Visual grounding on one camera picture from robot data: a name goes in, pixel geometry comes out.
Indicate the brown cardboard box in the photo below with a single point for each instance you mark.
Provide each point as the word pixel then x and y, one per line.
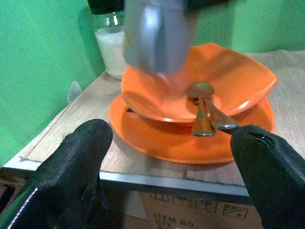
pixel 190 212

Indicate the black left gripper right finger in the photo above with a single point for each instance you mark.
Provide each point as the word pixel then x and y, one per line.
pixel 269 167

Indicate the beige woven placemat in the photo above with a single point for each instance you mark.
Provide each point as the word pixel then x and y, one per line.
pixel 286 95
pixel 128 157

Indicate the orange round plate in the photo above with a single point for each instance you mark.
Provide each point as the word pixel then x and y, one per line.
pixel 176 143

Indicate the orange square bowl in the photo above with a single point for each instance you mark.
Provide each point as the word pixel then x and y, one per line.
pixel 214 81

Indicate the metal spoon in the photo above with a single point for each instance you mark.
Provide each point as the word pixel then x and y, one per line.
pixel 220 117
pixel 202 112

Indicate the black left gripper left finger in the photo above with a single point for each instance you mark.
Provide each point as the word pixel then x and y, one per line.
pixel 62 167

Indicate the glass jar with black lid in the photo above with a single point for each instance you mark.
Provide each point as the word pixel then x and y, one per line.
pixel 110 45

